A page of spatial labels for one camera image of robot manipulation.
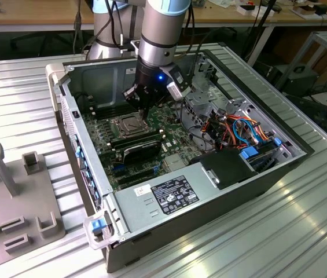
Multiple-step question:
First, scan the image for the metal socket cover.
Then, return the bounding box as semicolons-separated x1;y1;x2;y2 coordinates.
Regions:
116;115;151;137

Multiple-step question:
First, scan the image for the blue case latch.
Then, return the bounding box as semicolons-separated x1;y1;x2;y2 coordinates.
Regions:
91;219;106;234

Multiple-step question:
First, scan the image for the black expansion slot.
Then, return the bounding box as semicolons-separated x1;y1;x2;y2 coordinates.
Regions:
119;173;157;188
116;167;156;180

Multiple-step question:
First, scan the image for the black graphics card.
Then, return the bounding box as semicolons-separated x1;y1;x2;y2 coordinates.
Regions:
122;141;163;166

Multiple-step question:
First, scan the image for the CPU socket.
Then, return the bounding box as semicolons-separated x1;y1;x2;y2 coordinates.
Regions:
110;113;153;139

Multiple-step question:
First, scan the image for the blue disk carrier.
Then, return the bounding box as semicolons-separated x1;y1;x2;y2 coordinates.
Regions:
238;145;281;174

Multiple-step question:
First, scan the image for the wooden desk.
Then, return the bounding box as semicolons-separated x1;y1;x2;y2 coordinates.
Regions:
186;0;327;60
0;0;94;33

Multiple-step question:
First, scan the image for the silver metal drive cage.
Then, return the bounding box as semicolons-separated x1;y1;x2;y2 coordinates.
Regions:
180;53;230;151

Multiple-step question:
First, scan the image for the white cardboard box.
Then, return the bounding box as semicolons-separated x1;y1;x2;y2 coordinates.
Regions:
236;3;276;17

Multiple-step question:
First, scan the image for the black RAM slot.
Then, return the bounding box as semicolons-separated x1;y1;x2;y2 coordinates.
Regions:
92;105;131;119
113;134;166;151
110;129;164;147
90;98;131;111

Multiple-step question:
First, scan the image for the black drive bay cover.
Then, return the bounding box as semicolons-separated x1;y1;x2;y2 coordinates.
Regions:
188;149;259;191

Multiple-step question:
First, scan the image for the green motherboard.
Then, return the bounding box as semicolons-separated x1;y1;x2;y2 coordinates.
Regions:
80;97;194;192

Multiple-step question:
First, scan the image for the brown cardboard box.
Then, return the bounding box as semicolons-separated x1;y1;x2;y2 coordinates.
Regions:
291;4;319;20

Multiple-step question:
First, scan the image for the orange wire bundle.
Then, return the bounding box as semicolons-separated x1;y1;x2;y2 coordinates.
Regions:
203;114;270;149

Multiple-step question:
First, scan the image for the black equipment case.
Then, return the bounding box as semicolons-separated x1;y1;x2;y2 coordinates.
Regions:
281;65;319;98

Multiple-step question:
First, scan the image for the blue SATA cable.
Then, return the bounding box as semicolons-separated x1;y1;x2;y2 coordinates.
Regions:
232;116;261;145

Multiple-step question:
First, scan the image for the silver CPU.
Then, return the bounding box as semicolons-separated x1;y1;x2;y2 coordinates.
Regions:
122;117;143;133

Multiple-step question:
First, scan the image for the silver chipset heatsink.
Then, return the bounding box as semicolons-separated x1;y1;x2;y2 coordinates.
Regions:
164;154;188;172

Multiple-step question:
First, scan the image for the grey parts rack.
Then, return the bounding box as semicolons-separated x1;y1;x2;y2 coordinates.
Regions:
0;142;66;256

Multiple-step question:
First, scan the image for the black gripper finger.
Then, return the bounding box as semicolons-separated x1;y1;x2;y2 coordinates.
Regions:
145;93;171;119
122;86;147;119

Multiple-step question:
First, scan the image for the grey metal PC case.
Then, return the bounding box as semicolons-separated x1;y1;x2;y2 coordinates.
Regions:
45;49;316;275

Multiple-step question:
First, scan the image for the grey power supply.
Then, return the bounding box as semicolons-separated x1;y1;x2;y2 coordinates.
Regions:
113;161;221;235

